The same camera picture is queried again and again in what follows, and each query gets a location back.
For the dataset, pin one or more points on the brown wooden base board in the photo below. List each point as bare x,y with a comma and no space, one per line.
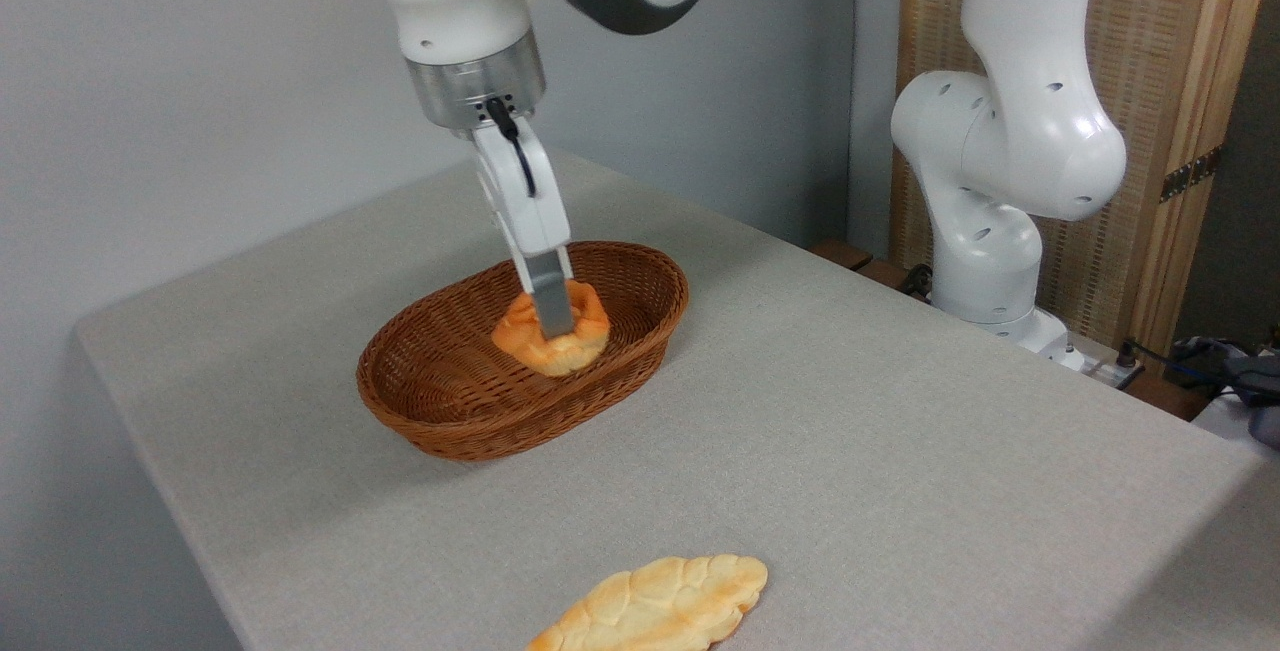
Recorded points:
840,253

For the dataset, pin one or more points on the wooden rattan folding screen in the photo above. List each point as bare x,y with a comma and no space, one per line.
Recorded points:
1170,31

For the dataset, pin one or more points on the brown wicker basket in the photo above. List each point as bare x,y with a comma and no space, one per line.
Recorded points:
440,371

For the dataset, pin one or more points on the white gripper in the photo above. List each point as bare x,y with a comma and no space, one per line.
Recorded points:
525,196

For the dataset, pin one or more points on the dark metal screen hinge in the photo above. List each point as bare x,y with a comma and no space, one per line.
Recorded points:
1190,174

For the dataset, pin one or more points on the dark grey bag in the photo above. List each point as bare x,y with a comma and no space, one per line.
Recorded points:
1255,376

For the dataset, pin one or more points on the grey tablecloth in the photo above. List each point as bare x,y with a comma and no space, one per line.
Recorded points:
900,451

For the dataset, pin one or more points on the small round bread roll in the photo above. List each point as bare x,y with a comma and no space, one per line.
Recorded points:
575,351

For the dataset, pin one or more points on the long flat braided bread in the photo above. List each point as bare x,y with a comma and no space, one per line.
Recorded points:
660,606

